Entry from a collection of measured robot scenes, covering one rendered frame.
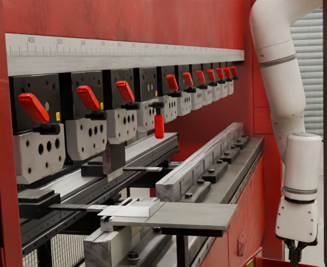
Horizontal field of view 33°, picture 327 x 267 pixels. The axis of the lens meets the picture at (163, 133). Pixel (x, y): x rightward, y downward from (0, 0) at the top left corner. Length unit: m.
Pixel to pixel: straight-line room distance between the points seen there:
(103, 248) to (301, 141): 0.53
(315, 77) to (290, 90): 7.58
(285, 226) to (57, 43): 0.76
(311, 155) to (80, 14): 0.65
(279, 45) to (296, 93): 0.12
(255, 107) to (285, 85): 2.08
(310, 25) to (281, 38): 7.59
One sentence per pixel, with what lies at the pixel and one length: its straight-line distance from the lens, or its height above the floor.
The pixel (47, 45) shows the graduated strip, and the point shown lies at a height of 1.39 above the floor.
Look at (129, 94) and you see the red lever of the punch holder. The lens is 1.19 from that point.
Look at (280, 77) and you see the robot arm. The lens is 1.33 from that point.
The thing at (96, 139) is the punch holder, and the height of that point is 1.20.
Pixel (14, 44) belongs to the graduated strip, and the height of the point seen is 1.39.
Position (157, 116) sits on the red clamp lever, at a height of 1.21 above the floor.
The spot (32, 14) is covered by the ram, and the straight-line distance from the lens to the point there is 0.91.
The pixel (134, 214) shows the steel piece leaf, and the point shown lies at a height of 1.00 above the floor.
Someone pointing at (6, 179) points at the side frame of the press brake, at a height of 1.27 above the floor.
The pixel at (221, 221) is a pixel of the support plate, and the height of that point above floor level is 1.00.
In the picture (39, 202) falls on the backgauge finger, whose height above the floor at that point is 1.02.
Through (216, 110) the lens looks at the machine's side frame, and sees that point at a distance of 3.44.
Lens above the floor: 1.35
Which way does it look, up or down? 7 degrees down
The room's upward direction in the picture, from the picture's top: 2 degrees counter-clockwise
